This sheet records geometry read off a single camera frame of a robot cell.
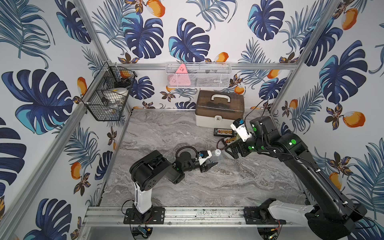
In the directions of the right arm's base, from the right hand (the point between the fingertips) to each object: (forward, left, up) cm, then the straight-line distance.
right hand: (234, 142), depth 68 cm
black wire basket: (+24, +64, +10) cm, 69 cm away
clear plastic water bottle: (0, +8, -10) cm, 13 cm away
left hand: (+2, +7, -16) cm, 18 cm away
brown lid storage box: (+32, +3, -9) cm, 33 cm away
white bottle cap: (+1, +6, -10) cm, 11 cm away
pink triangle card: (+41, +27, +7) cm, 50 cm away
